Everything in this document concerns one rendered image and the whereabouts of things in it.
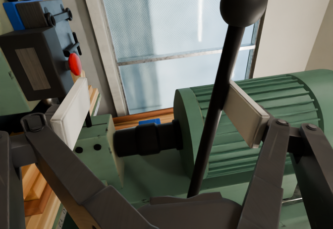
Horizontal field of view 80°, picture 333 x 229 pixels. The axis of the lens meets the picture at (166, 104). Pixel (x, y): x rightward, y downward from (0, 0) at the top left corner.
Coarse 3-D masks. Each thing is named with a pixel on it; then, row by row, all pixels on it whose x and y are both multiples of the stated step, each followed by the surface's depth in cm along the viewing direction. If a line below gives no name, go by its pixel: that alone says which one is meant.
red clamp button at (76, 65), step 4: (72, 56) 26; (76, 56) 27; (68, 60) 26; (72, 60) 26; (76, 60) 26; (68, 64) 26; (72, 64) 26; (76, 64) 26; (80, 64) 28; (72, 68) 26; (76, 68) 26; (80, 68) 27; (72, 72) 27; (76, 72) 26; (80, 72) 27
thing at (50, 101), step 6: (42, 102) 32; (48, 102) 32; (54, 102) 32; (60, 102) 34; (36, 108) 33; (42, 108) 33; (48, 108) 32; (24, 114) 31; (18, 120) 30; (12, 126) 29; (18, 126) 29
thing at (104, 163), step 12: (96, 120) 37; (108, 120) 36; (84, 132) 34; (96, 132) 34; (108, 132) 34; (84, 144) 33; (96, 144) 33; (108, 144) 34; (84, 156) 34; (96, 156) 34; (108, 156) 35; (96, 168) 36; (108, 168) 36; (120, 168) 40; (108, 180) 38; (120, 180) 39
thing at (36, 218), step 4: (88, 88) 60; (28, 216) 26; (32, 216) 26; (36, 216) 27; (40, 216) 28; (28, 220) 25; (32, 220) 26; (36, 220) 27; (28, 224) 25; (32, 224) 26; (36, 224) 27; (28, 228) 25; (32, 228) 26
